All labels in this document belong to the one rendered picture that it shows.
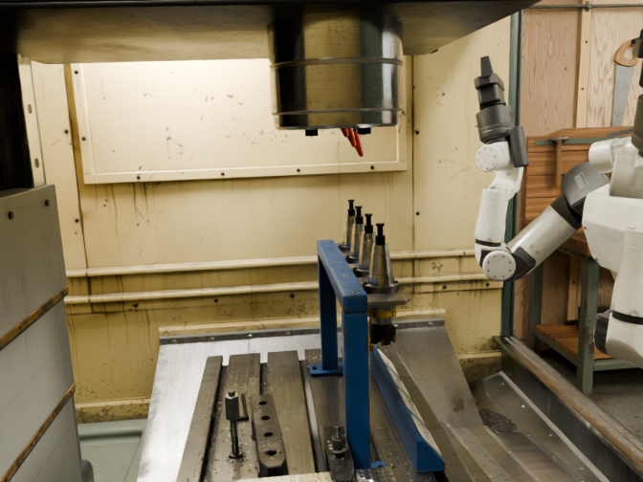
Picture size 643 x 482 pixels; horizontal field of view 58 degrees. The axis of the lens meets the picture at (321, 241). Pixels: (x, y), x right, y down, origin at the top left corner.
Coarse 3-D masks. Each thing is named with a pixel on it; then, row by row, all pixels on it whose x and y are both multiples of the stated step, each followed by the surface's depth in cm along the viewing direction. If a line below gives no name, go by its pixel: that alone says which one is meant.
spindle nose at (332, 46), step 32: (288, 32) 63; (320, 32) 61; (352, 32) 61; (384, 32) 63; (288, 64) 64; (320, 64) 62; (352, 64) 62; (384, 64) 63; (288, 96) 64; (320, 96) 62; (352, 96) 62; (384, 96) 64; (288, 128) 66; (320, 128) 64
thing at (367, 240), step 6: (366, 234) 107; (372, 234) 107; (366, 240) 107; (372, 240) 107; (366, 246) 107; (360, 252) 108; (366, 252) 107; (360, 258) 108; (366, 258) 107; (360, 264) 108; (366, 264) 107; (366, 270) 107
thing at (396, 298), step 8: (368, 296) 94; (376, 296) 93; (384, 296) 93; (392, 296) 93; (400, 296) 93; (408, 296) 93; (368, 304) 90; (376, 304) 90; (384, 304) 91; (392, 304) 91; (400, 304) 91
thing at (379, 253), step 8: (376, 248) 96; (384, 248) 96; (376, 256) 96; (384, 256) 96; (376, 264) 96; (384, 264) 96; (376, 272) 96; (384, 272) 96; (368, 280) 98; (376, 280) 96; (384, 280) 96; (392, 280) 97
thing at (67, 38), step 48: (0, 0) 54; (48, 0) 54; (96, 0) 55; (144, 0) 55; (192, 0) 55; (240, 0) 56; (288, 0) 56; (336, 0) 56; (384, 0) 57; (432, 0) 57; (480, 0) 58; (528, 0) 58; (0, 48) 77; (48, 48) 78; (96, 48) 80; (144, 48) 82; (192, 48) 83; (240, 48) 85; (432, 48) 93
